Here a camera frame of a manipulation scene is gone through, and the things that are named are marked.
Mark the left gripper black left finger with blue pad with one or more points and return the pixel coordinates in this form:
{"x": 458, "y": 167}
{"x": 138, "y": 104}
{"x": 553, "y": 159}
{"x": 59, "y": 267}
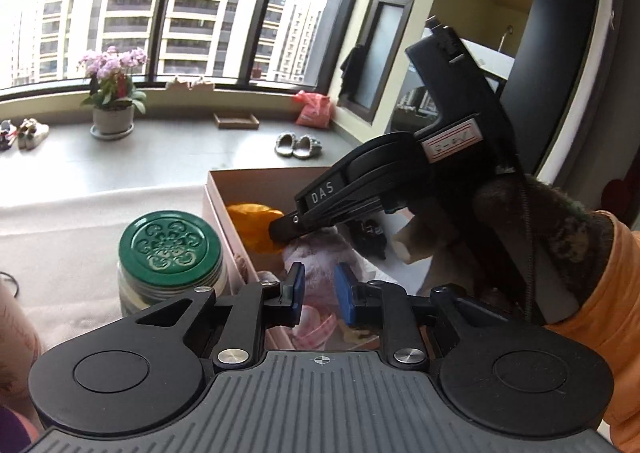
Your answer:
{"x": 259, "y": 306}

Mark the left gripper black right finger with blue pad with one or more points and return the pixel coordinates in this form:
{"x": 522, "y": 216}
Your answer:
{"x": 387, "y": 309}

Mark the pink soft object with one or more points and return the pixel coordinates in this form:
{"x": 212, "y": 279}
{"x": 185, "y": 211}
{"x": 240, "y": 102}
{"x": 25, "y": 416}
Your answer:
{"x": 320, "y": 253}

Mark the orange sleeve forearm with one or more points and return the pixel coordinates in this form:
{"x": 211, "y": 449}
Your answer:
{"x": 608, "y": 323}

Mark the orange soft toy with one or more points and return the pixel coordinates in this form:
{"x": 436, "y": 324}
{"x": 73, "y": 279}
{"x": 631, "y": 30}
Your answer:
{"x": 252, "y": 221}

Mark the hand in dark glove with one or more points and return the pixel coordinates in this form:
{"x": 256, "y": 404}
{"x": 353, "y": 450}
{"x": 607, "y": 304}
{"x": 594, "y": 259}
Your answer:
{"x": 521, "y": 246}

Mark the pink cardboard box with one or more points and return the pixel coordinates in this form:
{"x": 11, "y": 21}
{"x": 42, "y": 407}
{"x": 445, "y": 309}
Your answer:
{"x": 276, "y": 188}

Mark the grey washing machine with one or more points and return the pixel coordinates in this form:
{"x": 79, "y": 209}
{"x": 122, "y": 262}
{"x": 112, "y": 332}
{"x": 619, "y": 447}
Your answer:
{"x": 415, "y": 109}

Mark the green lid glass jar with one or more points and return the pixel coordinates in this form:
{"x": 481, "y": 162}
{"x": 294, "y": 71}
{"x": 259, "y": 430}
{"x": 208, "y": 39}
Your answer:
{"x": 165, "y": 253}

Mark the dark hanging cloth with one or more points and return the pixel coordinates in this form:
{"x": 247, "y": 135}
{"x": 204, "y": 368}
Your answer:
{"x": 351, "y": 69}

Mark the red plastic bag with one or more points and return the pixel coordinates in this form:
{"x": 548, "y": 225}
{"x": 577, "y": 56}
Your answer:
{"x": 315, "y": 109}

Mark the grey slipper left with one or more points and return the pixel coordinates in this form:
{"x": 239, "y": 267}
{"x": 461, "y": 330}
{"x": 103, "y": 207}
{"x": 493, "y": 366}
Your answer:
{"x": 285, "y": 144}

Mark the grey slipper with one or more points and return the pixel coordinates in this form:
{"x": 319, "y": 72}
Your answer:
{"x": 307, "y": 147}
{"x": 285, "y": 144}

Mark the grey slipper right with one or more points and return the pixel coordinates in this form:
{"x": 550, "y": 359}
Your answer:
{"x": 307, "y": 147}

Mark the dark framed door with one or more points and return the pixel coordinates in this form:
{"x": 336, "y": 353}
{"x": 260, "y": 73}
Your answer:
{"x": 381, "y": 32}

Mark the brown shallow tray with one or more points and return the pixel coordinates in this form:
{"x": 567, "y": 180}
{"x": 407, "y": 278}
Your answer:
{"x": 236, "y": 122}

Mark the pink orchid flower pot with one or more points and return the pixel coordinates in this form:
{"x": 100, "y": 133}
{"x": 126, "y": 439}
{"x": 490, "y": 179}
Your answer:
{"x": 113, "y": 96}

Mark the white sneakers pair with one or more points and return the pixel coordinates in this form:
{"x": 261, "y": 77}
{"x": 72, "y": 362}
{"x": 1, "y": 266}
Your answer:
{"x": 27, "y": 136}

